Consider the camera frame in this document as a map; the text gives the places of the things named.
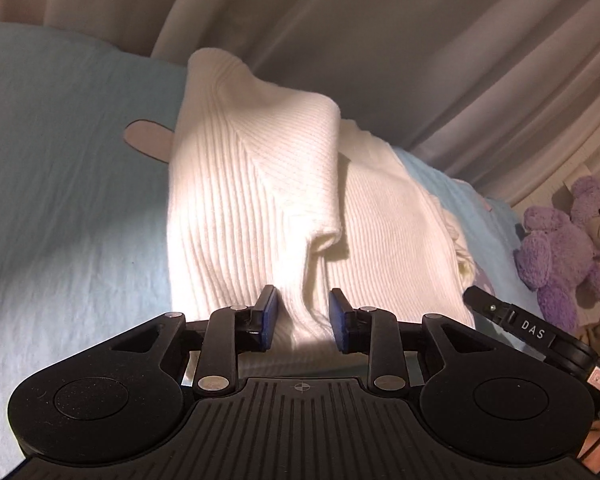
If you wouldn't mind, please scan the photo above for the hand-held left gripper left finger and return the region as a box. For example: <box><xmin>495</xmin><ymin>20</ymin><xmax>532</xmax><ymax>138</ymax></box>
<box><xmin>107</xmin><ymin>285</ymin><xmax>281</xmax><ymax>398</ymax></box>

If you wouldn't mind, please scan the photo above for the light blue printed bed sheet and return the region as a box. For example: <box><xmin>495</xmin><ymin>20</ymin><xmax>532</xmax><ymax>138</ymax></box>
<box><xmin>0</xmin><ymin>20</ymin><xmax>546</xmax><ymax>478</ymax></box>

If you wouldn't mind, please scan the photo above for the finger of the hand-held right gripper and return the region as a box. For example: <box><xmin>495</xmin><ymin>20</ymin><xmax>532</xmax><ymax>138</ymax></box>
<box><xmin>463</xmin><ymin>286</ymin><xmax>514</xmax><ymax>330</ymax></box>

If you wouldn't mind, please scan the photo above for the person's right hand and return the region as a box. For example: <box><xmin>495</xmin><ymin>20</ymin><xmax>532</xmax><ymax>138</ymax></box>
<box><xmin>577</xmin><ymin>420</ymin><xmax>600</xmax><ymax>477</ymax></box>

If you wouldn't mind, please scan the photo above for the pale curtain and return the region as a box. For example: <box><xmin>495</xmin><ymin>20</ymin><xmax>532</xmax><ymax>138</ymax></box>
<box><xmin>0</xmin><ymin>0</ymin><xmax>600</xmax><ymax>206</ymax></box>

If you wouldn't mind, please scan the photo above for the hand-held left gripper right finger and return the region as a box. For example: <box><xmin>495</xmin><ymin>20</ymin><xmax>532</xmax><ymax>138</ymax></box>
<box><xmin>328</xmin><ymin>288</ymin><xmax>486</xmax><ymax>401</ymax></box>

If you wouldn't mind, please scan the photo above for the purple teddy bear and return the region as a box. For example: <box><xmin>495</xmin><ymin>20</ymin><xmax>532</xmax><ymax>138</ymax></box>
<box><xmin>514</xmin><ymin>175</ymin><xmax>600</xmax><ymax>333</ymax></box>

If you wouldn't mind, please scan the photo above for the white ribbed knit sweater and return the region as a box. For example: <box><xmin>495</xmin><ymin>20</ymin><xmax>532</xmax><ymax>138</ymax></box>
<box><xmin>167</xmin><ymin>47</ymin><xmax>481</xmax><ymax>376</ymax></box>

